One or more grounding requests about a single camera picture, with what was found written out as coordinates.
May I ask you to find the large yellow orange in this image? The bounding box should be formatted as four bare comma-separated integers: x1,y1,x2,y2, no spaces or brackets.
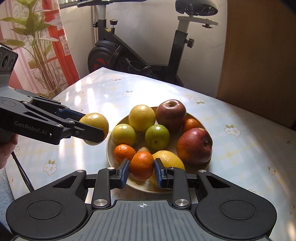
128,105,156,133
150,151,186,185

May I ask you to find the black cable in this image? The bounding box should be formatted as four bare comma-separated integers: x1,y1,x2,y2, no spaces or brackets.
10,151,35,192

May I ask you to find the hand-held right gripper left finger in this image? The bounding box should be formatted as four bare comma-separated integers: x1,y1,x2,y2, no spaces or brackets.
46,159,130,209

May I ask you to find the floral tablecloth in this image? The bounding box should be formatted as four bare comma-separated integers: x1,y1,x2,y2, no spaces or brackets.
5,67,296,241

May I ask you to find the green round fruit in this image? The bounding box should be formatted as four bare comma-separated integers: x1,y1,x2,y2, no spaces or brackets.
145,125,171,150

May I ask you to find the white towel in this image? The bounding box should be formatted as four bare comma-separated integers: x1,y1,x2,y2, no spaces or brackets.
0,173,13,210

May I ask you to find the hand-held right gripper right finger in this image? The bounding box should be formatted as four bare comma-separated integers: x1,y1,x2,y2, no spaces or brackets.
154,158,238,208

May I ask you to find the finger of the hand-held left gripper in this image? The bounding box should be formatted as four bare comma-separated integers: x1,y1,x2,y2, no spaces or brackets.
31,95,86,119
23,101,105,143

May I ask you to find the metal flexible hose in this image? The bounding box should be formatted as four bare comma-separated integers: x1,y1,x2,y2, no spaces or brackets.
92,5,97,45

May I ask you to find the red apple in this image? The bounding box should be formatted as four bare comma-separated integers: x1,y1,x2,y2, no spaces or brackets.
156,100,187,133
176,128,213,166

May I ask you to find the black exercise bike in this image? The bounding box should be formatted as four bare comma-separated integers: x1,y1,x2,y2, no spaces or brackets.
77,0,219,88

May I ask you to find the cream round plate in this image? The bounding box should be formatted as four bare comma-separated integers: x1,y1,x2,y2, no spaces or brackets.
106,107,212,193

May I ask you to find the wooden cabinet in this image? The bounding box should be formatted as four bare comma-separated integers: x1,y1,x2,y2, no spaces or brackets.
215,0,296,129

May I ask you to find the person's left hand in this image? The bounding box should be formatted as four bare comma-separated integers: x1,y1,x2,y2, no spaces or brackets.
0,134,19,170

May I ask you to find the small mandarin orange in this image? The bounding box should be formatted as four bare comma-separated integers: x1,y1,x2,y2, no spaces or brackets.
114,144,137,163
182,118,199,134
129,151,155,181

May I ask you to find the yellow-green round fruit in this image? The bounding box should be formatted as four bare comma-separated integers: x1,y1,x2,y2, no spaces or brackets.
79,113,109,146
112,124,137,146

